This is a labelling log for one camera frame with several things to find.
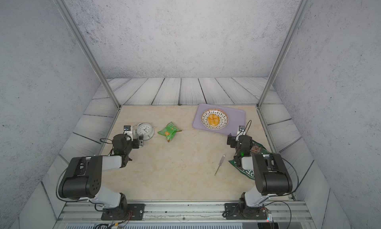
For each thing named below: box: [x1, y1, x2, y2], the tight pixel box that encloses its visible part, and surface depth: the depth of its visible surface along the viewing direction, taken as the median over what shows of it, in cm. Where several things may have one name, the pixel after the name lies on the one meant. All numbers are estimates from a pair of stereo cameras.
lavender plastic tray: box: [191, 103, 247, 136], surface depth 113 cm
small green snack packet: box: [157, 121, 183, 143], surface depth 101 cm
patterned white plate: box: [200, 108, 230, 131], surface depth 112 cm
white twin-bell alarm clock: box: [132, 122, 156, 141], surface depth 103 cm
